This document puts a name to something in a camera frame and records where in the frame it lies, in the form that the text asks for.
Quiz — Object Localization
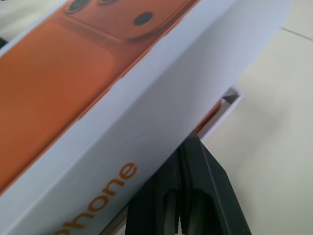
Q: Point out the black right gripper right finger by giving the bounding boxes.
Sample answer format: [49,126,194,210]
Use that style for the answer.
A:
[179,132,252,235]

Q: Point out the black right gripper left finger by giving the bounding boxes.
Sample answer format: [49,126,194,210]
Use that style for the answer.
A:
[126,144,187,235]

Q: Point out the orange smartphone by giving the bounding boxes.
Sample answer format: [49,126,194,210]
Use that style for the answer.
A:
[194,101,222,135]

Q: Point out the white phone box lid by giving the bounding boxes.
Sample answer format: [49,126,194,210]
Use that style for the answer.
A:
[0,0,293,235]

